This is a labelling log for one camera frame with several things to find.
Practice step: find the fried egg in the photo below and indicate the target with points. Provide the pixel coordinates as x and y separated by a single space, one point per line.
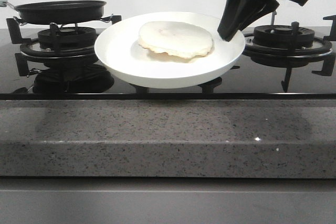
174 41

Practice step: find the black pan with green handle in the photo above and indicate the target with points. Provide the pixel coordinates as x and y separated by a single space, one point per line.
59 12

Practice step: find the white round plate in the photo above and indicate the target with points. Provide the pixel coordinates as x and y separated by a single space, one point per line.
117 47

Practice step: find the right black gas burner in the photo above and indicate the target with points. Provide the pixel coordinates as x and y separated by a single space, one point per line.
291 46

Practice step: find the black gas burner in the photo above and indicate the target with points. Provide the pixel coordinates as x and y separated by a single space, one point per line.
57 47
291 46

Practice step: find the left black gas burner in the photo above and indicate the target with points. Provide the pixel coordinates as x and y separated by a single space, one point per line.
57 47

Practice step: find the black glass gas cooktop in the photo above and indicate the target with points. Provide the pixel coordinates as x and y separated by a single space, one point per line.
244 80

